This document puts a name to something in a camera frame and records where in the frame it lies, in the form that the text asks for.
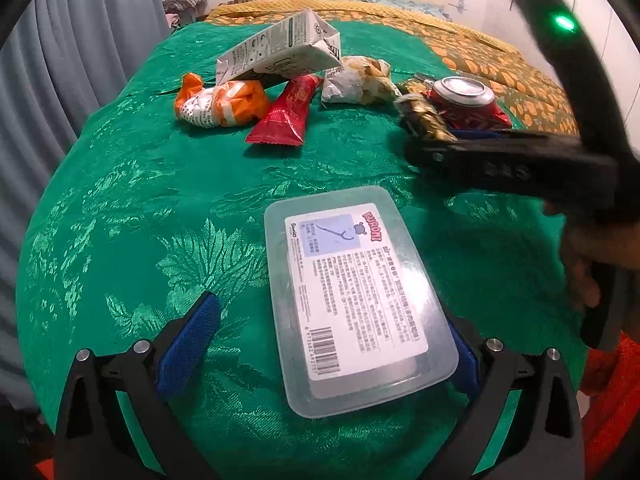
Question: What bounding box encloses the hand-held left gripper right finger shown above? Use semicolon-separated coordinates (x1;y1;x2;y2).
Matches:
425;317;586;480

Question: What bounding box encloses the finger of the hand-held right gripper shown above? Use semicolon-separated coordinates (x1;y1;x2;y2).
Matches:
452;129;583;150
404;137;473;175

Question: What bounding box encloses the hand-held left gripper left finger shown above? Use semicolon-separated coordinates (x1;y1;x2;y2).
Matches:
54;290;223;480

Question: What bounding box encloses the dark gold wrapper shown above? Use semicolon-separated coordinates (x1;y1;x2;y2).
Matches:
395;94;458;143

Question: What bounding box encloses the clear plastic box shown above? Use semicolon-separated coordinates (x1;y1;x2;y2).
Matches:
263;185;460;418

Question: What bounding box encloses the person's right hand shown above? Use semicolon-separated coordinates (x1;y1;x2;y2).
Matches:
544;199;629;311

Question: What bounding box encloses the red drink can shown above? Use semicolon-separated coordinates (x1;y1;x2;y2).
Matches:
425;76;513;131

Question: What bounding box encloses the orange floral quilt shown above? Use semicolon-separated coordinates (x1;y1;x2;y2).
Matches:
202;7;586;136

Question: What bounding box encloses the beige crumpled wrapper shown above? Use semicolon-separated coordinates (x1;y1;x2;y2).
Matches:
321;55;401;106

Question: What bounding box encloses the green floral tablecloth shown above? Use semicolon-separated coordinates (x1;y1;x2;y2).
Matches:
15;20;588;480

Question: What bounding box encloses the person's orange garment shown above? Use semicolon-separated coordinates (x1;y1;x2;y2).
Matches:
37;330;640;480

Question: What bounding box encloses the red snack wrapper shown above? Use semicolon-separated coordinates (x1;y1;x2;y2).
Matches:
245;74;325;147

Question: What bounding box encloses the yellow blanket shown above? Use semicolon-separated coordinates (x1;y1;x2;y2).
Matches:
207;0;448;23

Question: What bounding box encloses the white milk carton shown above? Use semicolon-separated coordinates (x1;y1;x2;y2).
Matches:
216;9;343;86

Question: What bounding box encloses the orange white snack wrapper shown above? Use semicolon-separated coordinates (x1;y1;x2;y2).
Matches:
174;72;271;131

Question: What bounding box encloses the grey blue curtain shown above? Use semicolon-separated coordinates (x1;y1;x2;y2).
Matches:
0;0;173;411

